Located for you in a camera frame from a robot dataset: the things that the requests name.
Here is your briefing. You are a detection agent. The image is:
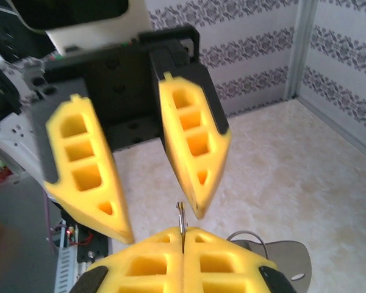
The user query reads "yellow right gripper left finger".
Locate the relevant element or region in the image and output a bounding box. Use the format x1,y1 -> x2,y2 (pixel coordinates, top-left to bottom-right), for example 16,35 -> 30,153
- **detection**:
73,226 -> 184,293

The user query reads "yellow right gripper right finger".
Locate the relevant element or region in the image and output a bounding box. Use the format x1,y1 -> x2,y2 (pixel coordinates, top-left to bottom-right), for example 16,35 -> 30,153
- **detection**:
182,226 -> 296,293

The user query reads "silver split keyring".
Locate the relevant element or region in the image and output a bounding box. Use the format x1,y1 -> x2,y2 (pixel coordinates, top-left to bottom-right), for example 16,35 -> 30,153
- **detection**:
176,201 -> 187,254

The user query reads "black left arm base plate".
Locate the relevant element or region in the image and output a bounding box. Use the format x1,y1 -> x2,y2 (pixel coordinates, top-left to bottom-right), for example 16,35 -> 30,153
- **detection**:
76,228 -> 111,272

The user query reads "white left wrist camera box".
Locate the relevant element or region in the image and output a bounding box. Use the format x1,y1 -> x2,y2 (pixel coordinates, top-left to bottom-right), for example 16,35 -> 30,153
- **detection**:
13,0 -> 152,57

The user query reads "white slotted cable duct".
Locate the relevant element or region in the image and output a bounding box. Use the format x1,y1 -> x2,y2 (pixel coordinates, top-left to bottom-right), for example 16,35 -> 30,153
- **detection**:
53,225 -> 81,293

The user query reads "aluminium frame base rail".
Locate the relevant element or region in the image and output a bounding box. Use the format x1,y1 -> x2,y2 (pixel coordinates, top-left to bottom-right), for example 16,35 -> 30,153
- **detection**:
294,96 -> 366,167

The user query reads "aluminium frame post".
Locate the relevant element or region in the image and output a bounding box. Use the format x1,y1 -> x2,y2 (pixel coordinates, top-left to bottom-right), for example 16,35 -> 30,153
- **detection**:
285,0 -> 320,102

